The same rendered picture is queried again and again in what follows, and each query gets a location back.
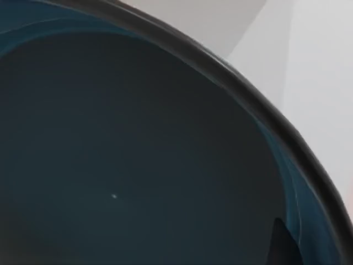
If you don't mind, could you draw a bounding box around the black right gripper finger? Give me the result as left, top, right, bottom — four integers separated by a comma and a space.
268, 217, 303, 265

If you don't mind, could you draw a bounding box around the dark blue bowl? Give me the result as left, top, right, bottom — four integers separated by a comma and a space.
0, 0, 353, 265

